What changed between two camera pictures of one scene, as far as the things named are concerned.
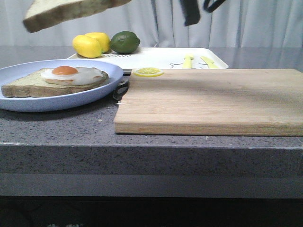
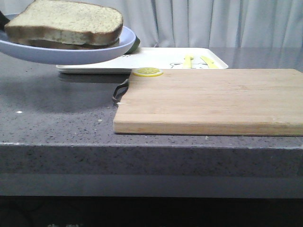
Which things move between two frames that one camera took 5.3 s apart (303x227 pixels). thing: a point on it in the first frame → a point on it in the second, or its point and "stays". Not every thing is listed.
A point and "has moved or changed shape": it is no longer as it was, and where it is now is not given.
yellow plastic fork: x=187 y=64 stays
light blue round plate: x=68 y=100 → x=39 y=54
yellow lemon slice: x=148 y=72 stays
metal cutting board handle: x=122 y=88 stays
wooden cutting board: x=241 y=102 stays
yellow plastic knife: x=209 y=63 stays
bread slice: x=42 y=14 has moved or changed shape
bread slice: x=32 y=84 → x=68 y=45
